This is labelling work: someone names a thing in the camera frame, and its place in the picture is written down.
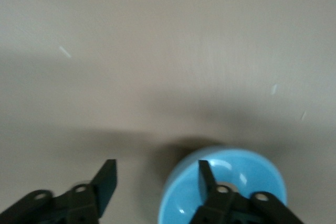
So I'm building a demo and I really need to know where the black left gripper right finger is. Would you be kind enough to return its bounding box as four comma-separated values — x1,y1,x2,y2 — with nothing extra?
188,159,305,224

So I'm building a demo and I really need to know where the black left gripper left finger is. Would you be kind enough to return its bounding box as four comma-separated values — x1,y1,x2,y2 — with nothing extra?
0,158,118,224

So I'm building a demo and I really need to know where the blue bowl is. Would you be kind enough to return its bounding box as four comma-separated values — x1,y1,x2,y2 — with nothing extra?
157,145,288,224

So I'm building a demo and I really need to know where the brown table cover sheet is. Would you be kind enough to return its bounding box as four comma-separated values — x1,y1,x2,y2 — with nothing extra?
0,0,336,224

